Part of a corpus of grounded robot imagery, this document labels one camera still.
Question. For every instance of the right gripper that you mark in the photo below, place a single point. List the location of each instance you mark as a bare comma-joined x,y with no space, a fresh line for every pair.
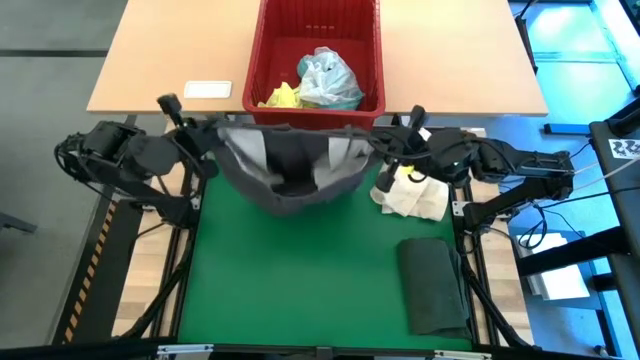
430,147

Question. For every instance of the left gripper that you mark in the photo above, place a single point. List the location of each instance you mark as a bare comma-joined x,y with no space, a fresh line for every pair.
197,140

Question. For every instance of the pale blue white garment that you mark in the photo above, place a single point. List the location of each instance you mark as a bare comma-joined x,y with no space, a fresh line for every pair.
327,80

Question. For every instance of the dark grey garment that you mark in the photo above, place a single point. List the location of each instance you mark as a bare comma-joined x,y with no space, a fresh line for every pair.
295,197

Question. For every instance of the dark green button shirt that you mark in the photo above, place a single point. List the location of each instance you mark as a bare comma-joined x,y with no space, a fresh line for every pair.
435,290

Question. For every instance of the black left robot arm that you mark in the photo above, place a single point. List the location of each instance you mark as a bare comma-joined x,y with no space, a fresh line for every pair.
125,155

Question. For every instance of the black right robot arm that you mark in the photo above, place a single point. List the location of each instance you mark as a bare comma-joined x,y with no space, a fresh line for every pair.
520,165

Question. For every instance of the red plastic laundry bin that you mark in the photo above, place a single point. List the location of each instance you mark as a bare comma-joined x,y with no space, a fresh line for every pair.
315,120

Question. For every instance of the white rectangular card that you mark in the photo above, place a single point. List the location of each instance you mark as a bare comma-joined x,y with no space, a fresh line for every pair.
207,89

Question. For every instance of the cream folded garment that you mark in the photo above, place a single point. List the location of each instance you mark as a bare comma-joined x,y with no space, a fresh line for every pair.
420,200

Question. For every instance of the light wooden desk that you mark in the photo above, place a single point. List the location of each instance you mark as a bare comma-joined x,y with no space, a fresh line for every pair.
450,60

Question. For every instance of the yellow garment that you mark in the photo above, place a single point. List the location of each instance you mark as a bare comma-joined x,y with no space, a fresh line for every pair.
285,97

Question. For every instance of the black desk foot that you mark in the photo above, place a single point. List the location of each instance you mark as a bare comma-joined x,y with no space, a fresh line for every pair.
565,129

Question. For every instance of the black desk leg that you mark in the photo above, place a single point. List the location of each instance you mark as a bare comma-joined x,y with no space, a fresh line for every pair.
525,35

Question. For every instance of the wooden table board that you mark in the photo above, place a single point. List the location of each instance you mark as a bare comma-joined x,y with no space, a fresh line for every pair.
137,300
507,280

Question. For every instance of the yellow black hazard strip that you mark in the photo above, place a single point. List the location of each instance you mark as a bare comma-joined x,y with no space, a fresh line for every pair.
91,270

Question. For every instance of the dark chair leg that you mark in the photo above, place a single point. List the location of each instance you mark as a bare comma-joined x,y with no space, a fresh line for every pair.
17,224

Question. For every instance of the black side table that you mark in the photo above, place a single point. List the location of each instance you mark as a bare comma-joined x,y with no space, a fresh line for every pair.
600,145

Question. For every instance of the white box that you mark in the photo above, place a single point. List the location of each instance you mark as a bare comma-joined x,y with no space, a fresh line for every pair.
560,285

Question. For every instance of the white fiducial marker card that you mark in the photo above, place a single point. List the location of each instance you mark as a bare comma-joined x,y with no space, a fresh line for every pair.
625,149

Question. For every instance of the black crossbar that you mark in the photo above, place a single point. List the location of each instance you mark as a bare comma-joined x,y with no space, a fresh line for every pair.
75,350

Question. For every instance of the black table frame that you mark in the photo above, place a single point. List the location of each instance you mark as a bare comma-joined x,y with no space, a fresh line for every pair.
465,320

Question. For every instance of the silver metal bracket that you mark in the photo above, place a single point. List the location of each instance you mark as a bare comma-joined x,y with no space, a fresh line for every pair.
185,348
462,355

